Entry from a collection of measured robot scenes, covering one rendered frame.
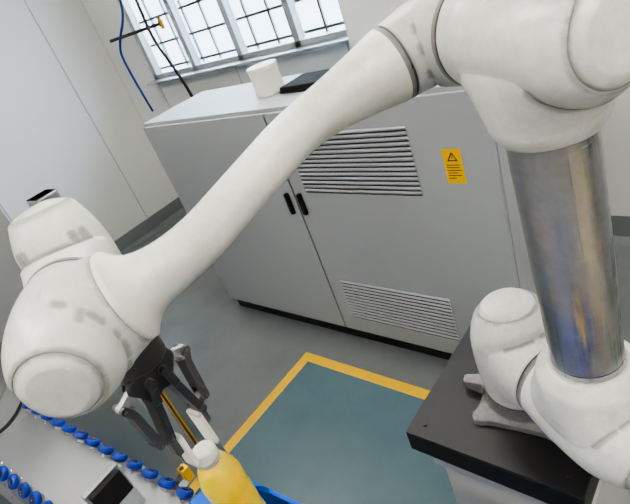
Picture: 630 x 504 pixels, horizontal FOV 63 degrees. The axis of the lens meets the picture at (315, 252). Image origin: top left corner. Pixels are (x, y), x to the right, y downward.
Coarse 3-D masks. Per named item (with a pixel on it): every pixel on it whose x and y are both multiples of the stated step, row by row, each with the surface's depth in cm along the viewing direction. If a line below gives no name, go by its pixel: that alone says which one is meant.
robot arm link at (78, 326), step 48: (384, 48) 61; (336, 96) 62; (384, 96) 63; (288, 144) 59; (240, 192) 54; (192, 240) 50; (48, 288) 47; (96, 288) 46; (144, 288) 48; (48, 336) 42; (96, 336) 44; (144, 336) 49; (48, 384) 42; (96, 384) 43
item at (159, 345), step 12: (156, 336) 69; (156, 348) 69; (168, 348) 74; (144, 360) 67; (156, 360) 68; (168, 360) 73; (132, 372) 67; (144, 372) 68; (156, 372) 72; (132, 384) 69; (144, 384) 70; (168, 384) 74; (132, 396) 69; (144, 396) 70
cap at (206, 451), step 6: (198, 444) 82; (204, 444) 81; (210, 444) 81; (192, 450) 81; (198, 450) 80; (204, 450) 80; (210, 450) 80; (216, 450) 81; (198, 456) 79; (204, 456) 79; (210, 456) 79; (216, 456) 80; (204, 462) 79; (210, 462) 80
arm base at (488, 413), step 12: (468, 384) 113; (480, 384) 110; (480, 408) 107; (492, 408) 106; (504, 408) 101; (480, 420) 106; (492, 420) 104; (504, 420) 103; (516, 420) 101; (528, 420) 100; (528, 432) 101; (540, 432) 99
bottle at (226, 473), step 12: (228, 456) 83; (204, 468) 80; (216, 468) 80; (228, 468) 81; (240, 468) 83; (204, 480) 80; (216, 480) 80; (228, 480) 81; (240, 480) 82; (204, 492) 81; (216, 492) 80; (228, 492) 81; (240, 492) 82; (252, 492) 85
